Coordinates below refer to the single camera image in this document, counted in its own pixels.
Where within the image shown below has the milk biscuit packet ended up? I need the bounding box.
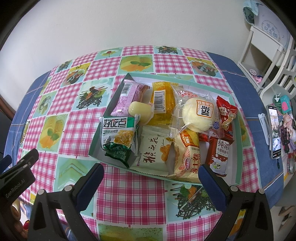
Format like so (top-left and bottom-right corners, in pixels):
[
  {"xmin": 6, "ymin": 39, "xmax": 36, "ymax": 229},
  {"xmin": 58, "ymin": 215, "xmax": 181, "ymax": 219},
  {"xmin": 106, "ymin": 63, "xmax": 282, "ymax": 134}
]
[{"xmin": 205, "ymin": 137, "xmax": 233, "ymax": 177}]

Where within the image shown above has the orange swiss roll packet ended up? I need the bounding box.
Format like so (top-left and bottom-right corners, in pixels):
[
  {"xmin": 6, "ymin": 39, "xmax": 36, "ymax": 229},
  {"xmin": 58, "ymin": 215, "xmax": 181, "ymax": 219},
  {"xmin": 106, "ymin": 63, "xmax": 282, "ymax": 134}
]
[{"xmin": 168, "ymin": 129, "xmax": 201, "ymax": 183}]

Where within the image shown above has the green white small packet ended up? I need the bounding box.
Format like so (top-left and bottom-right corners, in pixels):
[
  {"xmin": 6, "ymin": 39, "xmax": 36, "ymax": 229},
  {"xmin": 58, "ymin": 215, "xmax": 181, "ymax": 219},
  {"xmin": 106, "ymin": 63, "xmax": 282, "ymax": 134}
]
[{"xmin": 101, "ymin": 114, "xmax": 140, "ymax": 168}]

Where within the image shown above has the white orange candy packet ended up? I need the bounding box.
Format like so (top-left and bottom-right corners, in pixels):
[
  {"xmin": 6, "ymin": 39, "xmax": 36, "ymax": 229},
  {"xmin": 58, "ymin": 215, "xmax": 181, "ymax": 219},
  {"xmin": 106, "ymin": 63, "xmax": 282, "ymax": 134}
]
[{"xmin": 130, "ymin": 125, "xmax": 173, "ymax": 177}]

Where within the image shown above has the red cartoon snack bag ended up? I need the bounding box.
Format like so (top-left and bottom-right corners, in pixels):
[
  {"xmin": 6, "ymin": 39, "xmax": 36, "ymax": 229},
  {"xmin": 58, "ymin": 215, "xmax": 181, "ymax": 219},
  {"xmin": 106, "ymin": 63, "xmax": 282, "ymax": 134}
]
[{"xmin": 216, "ymin": 96, "xmax": 238, "ymax": 140}]

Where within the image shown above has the large steamed cake packet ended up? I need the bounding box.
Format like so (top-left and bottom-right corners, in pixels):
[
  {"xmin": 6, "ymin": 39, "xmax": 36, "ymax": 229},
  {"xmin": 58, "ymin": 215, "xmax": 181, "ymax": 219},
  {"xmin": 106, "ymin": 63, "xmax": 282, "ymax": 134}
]
[{"xmin": 169, "ymin": 85, "xmax": 224, "ymax": 138}]

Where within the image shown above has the small round cake packet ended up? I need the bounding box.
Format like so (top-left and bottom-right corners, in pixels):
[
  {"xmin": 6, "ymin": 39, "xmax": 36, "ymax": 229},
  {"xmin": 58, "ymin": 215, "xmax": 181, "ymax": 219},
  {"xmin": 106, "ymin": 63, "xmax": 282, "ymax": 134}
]
[{"xmin": 128, "ymin": 101, "xmax": 154, "ymax": 125}]

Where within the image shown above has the pink snack packet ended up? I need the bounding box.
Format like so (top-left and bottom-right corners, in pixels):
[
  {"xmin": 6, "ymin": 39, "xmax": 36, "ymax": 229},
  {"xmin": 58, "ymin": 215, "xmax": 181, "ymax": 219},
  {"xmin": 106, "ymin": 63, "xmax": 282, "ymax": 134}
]
[{"xmin": 111, "ymin": 79, "xmax": 150, "ymax": 116}]

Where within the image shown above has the yellow snack packet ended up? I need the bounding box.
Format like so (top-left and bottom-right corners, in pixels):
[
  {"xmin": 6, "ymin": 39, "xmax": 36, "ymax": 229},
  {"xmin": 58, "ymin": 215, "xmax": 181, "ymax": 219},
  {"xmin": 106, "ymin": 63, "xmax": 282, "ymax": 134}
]
[{"xmin": 148, "ymin": 81, "xmax": 179, "ymax": 126}]

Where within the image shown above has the red patterned wafer packet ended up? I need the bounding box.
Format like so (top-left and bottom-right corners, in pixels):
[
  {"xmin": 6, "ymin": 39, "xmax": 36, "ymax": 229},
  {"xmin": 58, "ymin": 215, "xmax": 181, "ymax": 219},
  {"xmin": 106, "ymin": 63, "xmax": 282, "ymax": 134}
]
[{"xmin": 198, "ymin": 133, "xmax": 210, "ymax": 142}]

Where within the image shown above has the blue checked under cloth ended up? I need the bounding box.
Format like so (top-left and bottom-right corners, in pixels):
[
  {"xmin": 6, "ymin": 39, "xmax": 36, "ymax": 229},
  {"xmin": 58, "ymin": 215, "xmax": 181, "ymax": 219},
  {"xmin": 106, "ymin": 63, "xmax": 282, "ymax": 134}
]
[{"xmin": 4, "ymin": 53, "xmax": 283, "ymax": 207}]

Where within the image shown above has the brown wooden trim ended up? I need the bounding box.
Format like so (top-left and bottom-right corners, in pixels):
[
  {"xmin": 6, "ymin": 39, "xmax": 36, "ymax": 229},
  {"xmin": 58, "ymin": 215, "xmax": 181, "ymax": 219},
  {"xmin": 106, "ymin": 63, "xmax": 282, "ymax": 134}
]
[{"xmin": 0, "ymin": 96, "xmax": 16, "ymax": 121}]

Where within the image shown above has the white phone stand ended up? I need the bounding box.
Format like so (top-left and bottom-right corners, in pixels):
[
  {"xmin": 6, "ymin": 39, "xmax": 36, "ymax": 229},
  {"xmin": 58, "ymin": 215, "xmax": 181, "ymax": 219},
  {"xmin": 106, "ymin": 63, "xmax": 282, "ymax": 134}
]
[{"xmin": 258, "ymin": 113, "xmax": 270, "ymax": 146}]

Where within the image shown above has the smartphone on stand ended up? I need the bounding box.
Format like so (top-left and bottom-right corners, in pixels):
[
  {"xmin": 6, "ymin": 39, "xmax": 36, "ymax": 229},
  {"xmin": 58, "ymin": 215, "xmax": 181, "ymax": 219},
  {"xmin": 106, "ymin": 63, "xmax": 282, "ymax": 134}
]
[{"xmin": 266, "ymin": 105, "xmax": 281, "ymax": 159}]

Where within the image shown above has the white shelf unit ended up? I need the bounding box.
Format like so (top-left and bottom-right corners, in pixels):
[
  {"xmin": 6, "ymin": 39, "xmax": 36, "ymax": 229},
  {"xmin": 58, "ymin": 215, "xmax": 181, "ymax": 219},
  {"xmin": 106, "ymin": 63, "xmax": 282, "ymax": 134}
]
[{"xmin": 237, "ymin": 0, "xmax": 296, "ymax": 98}]

